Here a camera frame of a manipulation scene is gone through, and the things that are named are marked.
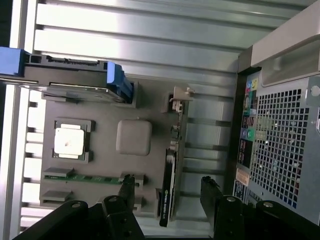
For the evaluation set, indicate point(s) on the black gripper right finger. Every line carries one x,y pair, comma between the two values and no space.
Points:
225,217

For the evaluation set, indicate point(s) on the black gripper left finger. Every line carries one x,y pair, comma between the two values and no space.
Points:
117,215

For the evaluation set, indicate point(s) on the orange rectangular sticker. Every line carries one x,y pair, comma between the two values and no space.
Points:
243,176

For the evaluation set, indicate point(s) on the green RAM stick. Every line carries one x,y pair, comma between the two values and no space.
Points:
87,179

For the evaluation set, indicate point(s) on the gray metal PC case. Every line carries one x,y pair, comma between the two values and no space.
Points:
280,150

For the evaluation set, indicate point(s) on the silver CPU chip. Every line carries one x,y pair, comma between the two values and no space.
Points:
68,140

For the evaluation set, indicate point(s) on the gray plastic parts rack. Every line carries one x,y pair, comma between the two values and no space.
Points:
107,112

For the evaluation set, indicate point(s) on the hard disk with blue rails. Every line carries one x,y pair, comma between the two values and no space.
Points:
62,72

